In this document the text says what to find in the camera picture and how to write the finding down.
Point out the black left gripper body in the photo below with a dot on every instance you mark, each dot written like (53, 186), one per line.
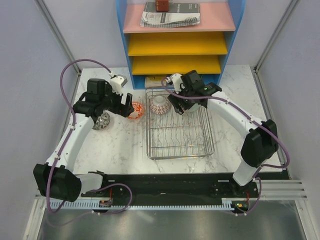
(112, 102)

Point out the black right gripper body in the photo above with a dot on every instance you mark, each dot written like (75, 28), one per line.
(187, 102)

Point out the orange floral white bowl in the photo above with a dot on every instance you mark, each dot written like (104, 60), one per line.
(138, 112)

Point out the blue triangle pattern bowl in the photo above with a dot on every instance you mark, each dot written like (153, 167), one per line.
(159, 105)

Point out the brown dotted pattern bowl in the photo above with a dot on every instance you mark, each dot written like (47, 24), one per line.
(188, 107)

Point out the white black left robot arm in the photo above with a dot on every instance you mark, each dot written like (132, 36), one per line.
(55, 178)

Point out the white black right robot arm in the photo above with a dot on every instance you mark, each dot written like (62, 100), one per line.
(259, 136)

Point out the dark grey bottom bowl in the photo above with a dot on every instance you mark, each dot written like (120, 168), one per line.
(102, 122)

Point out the yellow illustrated book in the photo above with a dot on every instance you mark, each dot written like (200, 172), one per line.
(153, 81)

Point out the blue shelf unit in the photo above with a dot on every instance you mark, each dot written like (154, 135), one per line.
(204, 47)

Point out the grey manual booklet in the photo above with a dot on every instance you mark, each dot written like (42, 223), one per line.
(178, 15)

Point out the brown wooden block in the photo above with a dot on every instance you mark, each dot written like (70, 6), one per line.
(163, 5)

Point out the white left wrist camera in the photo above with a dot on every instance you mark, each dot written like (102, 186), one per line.
(117, 83)

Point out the stainless wire dish rack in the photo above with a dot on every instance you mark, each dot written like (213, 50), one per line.
(172, 136)

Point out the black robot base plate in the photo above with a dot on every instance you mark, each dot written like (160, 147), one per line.
(172, 189)

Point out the white slotted cable duct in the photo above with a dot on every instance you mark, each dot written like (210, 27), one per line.
(96, 204)

